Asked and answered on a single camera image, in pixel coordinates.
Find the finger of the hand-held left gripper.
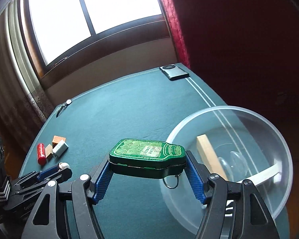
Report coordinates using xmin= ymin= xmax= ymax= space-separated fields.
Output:
xmin=12 ymin=164 xmax=61 ymax=187
xmin=2 ymin=163 xmax=73 ymax=216

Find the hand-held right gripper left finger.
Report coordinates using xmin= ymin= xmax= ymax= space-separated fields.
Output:
xmin=21 ymin=152 xmax=115 ymax=239

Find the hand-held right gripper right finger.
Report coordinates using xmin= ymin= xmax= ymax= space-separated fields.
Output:
xmin=186 ymin=150 xmax=281 ymax=239

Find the red can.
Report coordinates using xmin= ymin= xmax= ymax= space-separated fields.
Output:
xmin=37 ymin=143 xmax=46 ymax=165

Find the green and white tile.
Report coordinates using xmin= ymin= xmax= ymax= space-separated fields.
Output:
xmin=52 ymin=140 xmax=69 ymax=158

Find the long light wooden block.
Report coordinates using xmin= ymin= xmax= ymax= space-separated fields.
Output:
xmin=196 ymin=134 xmax=228 ymax=181

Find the green tin with keyring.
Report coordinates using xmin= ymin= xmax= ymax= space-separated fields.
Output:
xmin=108 ymin=138 xmax=186 ymax=190

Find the long white block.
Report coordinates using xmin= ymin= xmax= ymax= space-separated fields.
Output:
xmin=235 ymin=166 xmax=282 ymax=188

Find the clear plastic bowl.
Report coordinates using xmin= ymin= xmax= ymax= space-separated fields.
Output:
xmin=159 ymin=106 xmax=294 ymax=238

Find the green table cloth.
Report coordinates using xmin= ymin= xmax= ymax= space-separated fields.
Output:
xmin=19 ymin=62 xmax=289 ymax=239

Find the beige patterned curtain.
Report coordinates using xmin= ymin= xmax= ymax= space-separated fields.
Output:
xmin=0 ymin=0 xmax=55 ymax=155

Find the black phone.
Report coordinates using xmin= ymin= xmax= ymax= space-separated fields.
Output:
xmin=159 ymin=65 xmax=190 ymax=81

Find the red curtain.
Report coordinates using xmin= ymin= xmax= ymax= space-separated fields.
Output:
xmin=152 ymin=0 xmax=299 ymax=120

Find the wristwatch with black strap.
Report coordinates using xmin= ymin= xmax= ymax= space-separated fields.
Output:
xmin=56 ymin=99 xmax=72 ymax=118

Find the window with brown frame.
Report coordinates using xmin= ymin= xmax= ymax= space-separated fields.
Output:
xmin=17 ymin=0 xmax=172 ymax=85

